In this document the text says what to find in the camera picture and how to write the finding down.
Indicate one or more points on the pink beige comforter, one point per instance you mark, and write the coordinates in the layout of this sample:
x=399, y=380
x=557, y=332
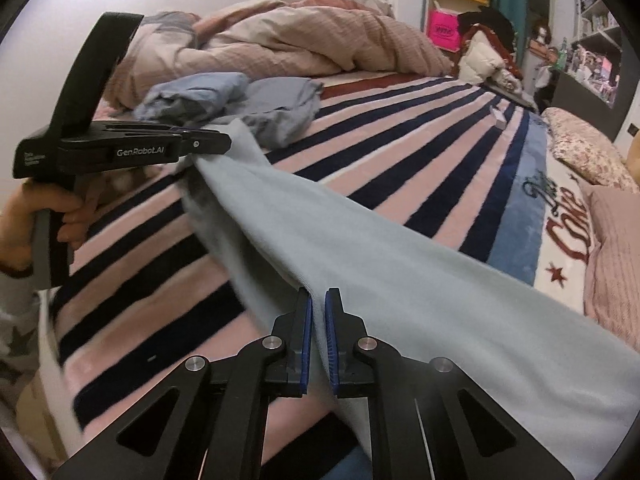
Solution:
x=280, y=40

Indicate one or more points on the light blue pants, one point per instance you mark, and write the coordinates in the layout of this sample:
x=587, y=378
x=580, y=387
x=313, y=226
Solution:
x=400, y=300

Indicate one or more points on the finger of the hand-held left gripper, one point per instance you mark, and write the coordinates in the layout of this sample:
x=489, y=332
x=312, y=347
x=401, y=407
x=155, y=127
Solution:
x=205, y=141

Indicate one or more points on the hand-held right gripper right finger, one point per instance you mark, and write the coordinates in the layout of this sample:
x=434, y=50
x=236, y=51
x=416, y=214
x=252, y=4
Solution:
x=331, y=330

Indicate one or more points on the striped printed blanket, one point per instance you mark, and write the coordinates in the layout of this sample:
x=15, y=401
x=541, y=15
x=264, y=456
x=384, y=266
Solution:
x=350, y=160

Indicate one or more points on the person's left hand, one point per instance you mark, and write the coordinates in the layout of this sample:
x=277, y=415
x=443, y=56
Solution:
x=55, y=220

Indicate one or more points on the grey blue folded clothes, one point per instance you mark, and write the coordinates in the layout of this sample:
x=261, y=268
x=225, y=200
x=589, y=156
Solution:
x=240, y=102

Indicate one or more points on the person's left forearm star sleeve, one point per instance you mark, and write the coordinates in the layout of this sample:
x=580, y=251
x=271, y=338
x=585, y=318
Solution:
x=17, y=340

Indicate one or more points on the pink ribbed pillow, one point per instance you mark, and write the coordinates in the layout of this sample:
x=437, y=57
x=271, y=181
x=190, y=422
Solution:
x=617, y=260

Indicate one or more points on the wall socket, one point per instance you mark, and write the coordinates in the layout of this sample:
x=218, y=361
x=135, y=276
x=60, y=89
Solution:
x=633, y=130

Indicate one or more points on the pile of clothes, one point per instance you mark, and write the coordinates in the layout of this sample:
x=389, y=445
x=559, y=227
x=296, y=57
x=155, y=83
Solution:
x=492, y=55

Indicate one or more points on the floral pillow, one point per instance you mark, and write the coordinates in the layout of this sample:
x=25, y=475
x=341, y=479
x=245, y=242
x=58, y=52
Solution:
x=585, y=142

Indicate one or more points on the pink bag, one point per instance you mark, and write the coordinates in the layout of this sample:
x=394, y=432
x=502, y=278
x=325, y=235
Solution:
x=443, y=28

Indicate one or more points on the small white box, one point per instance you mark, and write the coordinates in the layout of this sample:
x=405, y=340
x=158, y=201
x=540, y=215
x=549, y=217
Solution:
x=498, y=118

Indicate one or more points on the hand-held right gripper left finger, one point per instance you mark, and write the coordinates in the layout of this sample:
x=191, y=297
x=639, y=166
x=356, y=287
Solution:
x=306, y=330

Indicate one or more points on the dark desk shelf unit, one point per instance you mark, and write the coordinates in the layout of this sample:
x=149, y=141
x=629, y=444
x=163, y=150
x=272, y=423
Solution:
x=590, y=65

